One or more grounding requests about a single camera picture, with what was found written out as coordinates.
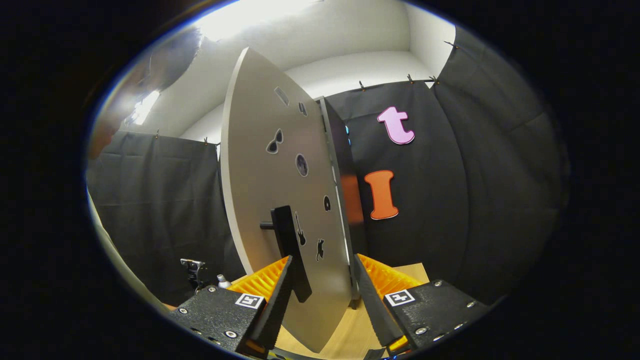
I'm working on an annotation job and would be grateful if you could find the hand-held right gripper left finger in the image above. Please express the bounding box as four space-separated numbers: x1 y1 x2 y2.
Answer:
167 255 295 357

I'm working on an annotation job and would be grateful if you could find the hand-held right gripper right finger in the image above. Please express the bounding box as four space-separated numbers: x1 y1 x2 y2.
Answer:
354 253 493 353

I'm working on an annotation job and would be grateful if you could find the black door handle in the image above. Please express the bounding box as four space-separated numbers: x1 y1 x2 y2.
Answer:
260 205 313 304

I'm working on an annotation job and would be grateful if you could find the beige cabinet door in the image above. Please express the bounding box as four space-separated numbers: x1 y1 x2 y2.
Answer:
220 46 358 353

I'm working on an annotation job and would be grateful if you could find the dark grey cabinet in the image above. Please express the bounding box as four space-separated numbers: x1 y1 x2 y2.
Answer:
317 96 368 308

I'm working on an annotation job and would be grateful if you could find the black backdrop cloth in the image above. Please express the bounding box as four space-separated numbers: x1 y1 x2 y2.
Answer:
85 25 571 308

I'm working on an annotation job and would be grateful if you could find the small ceiling light panel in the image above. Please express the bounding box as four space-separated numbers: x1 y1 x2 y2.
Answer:
130 90 161 126

